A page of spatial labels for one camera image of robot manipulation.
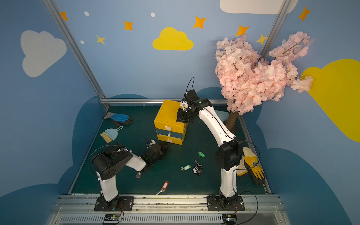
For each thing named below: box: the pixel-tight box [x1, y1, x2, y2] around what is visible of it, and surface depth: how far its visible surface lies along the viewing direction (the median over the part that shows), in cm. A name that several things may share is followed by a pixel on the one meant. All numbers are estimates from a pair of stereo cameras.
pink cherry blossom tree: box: [215, 31, 315, 131], surface depth 67 cm
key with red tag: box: [156, 180, 170, 195], surface depth 82 cm
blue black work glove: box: [103, 112, 133, 127], surface depth 112 cm
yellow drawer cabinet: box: [153, 99, 189, 146], surface depth 88 cm
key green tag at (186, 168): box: [180, 164, 192, 171], surface depth 90 cm
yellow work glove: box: [243, 146, 266, 186], surface depth 86 cm
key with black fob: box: [194, 159, 203, 176], surface depth 88 cm
